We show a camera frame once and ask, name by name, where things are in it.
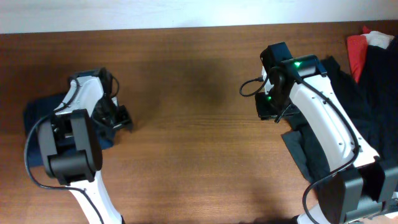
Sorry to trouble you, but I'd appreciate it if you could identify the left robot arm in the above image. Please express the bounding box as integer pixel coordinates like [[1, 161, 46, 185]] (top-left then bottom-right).
[[32, 67, 133, 223]]

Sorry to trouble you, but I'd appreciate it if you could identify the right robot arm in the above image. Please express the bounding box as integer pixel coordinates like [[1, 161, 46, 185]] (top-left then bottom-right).
[[255, 42, 397, 224]]

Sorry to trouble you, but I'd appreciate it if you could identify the black garment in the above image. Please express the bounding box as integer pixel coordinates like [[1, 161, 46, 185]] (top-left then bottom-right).
[[278, 55, 379, 186]]

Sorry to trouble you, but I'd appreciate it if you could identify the red cloth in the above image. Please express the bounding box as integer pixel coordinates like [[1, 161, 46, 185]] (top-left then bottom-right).
[[346, 26, 371, 83]]

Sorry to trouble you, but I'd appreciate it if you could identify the dark navy garment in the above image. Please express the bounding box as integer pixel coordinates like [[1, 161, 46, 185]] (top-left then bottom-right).
[[359, 37, 397, 161]]

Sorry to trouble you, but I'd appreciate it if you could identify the white cloth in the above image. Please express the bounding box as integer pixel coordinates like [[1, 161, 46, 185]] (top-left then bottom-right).
[[364, 31, 394, 49]]

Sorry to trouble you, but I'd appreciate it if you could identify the right black cable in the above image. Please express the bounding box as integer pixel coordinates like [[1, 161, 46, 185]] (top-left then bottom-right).
[[238, 67, 361, 224]]

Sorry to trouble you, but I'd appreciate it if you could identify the black cable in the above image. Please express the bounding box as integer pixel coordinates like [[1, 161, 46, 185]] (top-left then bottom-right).
[[23, 74, 121, 224], [238, 67, 361, 224]]

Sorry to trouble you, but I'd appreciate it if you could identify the left black cable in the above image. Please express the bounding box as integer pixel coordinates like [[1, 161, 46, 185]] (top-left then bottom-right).
[[23, 74, 121, 224]]

